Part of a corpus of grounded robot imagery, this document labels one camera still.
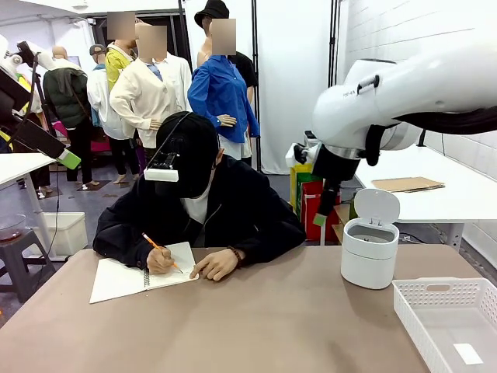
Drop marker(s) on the black backdrop pole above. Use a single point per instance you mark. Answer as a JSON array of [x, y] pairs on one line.
[[334, 39], [255, 77]]

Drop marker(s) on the cream jacket mannequin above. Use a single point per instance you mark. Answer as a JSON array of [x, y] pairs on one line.
[[147, 85]]

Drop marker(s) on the white perforated plastic basket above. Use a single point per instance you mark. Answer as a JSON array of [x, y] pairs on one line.
[[446, 322]]

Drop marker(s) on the yellow pencil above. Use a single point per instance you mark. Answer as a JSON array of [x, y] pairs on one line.
[[150, 241]]

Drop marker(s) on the large white table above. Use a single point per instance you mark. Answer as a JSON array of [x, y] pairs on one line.
[[427, 167]]

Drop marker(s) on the person's left forearm black sleeve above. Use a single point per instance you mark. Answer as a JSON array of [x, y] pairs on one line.
[[272, 246]]

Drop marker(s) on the white head-mounted camera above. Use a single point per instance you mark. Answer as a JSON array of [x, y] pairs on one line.
[[161, 175]]

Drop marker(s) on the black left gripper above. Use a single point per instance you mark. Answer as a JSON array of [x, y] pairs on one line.
[[9, 97]]

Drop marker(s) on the left arm wrist camera box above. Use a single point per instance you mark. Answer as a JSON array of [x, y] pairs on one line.
[[27, 52]]

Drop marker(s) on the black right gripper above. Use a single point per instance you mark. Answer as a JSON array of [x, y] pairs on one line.
[[334, 165]]

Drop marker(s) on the black shirt mannequin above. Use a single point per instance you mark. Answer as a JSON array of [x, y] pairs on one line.
[[248, 70]]

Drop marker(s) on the clear glass bowl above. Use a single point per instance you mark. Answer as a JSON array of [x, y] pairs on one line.
[[11, 227]]

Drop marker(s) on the yellow jacket mannequin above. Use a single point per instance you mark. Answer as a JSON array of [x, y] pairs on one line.
[[114, 66]]

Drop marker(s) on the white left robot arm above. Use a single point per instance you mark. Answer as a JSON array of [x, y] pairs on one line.
[[5, 48]]

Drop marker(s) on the blue shirt mannequin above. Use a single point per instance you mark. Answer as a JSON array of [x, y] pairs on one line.
[[221, 89]]

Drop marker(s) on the person's left hand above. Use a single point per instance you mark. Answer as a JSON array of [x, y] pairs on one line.
[[219, 266]]

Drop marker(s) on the black cap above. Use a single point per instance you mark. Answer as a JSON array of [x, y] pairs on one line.
[[198, 151]]

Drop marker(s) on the white paper slip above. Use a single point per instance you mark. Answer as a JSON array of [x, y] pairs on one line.
[[468, 354]]

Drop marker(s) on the green bottle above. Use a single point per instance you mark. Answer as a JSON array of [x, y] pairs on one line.
[[353, 206]]

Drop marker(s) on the black stand pole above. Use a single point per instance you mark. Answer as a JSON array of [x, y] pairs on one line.
[[422, 139]]

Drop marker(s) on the white table with leg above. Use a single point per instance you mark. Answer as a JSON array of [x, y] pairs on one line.
[[19, 165]]

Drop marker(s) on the green jacket bald mannequin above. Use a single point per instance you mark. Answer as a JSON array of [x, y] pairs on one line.
[[64, 97]]

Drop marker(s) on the white lidded trash bin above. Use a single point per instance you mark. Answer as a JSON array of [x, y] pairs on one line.
[[369, 256]]

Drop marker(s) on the arm wrist camera box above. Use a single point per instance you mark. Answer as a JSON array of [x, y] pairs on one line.
[[27, 52], [299, 153]]

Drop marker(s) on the white backdrop cloth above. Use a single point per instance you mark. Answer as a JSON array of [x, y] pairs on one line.
[[291, 77]]

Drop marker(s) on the white spiral notebook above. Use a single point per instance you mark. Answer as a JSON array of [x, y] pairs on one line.
[[116, 281]]

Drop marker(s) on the black jacket torso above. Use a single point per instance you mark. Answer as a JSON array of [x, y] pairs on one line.
[[240, 202]]

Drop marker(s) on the white storage bin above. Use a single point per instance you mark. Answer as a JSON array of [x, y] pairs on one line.
[[70, 233]]

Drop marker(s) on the red fabric bag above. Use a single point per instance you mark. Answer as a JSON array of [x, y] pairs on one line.
[[310, 210]]

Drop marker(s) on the black bucket hat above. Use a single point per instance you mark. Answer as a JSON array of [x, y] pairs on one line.
[[211, 11]]

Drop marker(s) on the person's right hand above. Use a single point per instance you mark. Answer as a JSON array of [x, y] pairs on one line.
[[160, 262]]

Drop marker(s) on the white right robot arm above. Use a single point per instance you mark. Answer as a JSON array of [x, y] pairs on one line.
[[407, 89]]

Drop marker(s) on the white shirt capped mannequin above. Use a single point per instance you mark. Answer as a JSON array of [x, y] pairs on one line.
[[99, 93]]

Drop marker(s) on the right arm wrist camera box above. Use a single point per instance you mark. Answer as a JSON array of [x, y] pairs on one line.
[[299, 153]]

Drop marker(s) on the brown cardboard sheet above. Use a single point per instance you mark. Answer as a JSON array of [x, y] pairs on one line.
[[407, 183]]

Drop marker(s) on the yellow green bag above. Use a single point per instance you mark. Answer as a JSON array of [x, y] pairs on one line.
[[297, 186]]

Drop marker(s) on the grey plastic stool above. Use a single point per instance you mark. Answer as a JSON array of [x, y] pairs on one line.
[[19, 248]]

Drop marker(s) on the person's right forearm black sleeve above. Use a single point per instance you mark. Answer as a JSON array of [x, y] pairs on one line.
[[120, 252]]

